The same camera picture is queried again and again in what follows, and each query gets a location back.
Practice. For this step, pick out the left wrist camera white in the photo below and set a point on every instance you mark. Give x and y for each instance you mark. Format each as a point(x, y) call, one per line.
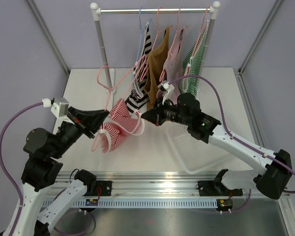
point(60, 109)

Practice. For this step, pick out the pink wire hanger brown top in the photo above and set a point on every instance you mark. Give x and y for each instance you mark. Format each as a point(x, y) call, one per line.
point(158, 27)

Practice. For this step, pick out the right aluminium frame post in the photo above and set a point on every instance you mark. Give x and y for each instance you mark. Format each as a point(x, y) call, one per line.
point(265, 26)

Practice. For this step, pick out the red striped tank top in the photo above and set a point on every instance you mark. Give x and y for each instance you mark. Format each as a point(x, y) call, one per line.
point(118, 127)

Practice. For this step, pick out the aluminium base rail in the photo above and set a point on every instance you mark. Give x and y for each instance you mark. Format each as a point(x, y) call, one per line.
point(141, 190)

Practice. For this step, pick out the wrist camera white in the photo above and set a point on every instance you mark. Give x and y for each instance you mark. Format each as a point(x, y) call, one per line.
point(60, 109)
point(165, 91)

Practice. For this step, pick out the pink wire hanger mauve top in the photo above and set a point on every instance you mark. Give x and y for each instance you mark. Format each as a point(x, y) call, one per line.
point(169, 57)

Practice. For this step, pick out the mauve pink tank top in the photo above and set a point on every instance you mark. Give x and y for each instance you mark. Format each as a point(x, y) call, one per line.
point(172, 67)

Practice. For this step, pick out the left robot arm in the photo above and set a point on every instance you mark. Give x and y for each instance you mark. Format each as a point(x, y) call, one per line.
point(41, 170)

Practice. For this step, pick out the black white striped tank top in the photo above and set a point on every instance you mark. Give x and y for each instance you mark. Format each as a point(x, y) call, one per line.
point(138, 97)

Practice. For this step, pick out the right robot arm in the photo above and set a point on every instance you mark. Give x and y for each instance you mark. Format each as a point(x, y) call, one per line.
point(271, 171)

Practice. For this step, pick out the pink wire hanger green top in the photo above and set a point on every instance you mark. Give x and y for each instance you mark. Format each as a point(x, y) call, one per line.
point(198, 42)

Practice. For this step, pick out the white and grey clothes rack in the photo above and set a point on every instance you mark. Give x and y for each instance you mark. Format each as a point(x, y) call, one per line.
point(97, 12)

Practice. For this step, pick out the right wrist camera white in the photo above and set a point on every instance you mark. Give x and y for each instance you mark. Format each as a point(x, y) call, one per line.
point(165, 91)

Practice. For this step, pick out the white plastic basket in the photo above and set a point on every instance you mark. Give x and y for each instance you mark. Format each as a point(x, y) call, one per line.
point(196, 156)

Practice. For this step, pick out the left aluminium frame post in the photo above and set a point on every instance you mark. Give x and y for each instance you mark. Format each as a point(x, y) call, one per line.
point(44, 28)

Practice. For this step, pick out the green striped tank top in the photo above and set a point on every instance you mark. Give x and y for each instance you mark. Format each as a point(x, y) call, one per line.
point(192, 63)

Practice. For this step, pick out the aluminium frame post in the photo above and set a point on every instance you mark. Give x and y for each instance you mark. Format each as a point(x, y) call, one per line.
point(44, 28)
point(265, 26)

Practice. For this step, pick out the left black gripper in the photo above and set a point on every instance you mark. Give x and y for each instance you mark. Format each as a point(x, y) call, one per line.
point(96, 117)

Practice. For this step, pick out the brown tank top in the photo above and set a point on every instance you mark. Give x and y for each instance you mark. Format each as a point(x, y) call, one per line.
point(155, 62)

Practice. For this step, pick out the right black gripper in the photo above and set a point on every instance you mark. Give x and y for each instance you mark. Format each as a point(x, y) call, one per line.
point(156, 115)

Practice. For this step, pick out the blue wire hanger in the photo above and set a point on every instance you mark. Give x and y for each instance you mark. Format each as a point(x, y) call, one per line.
point(142, 35)

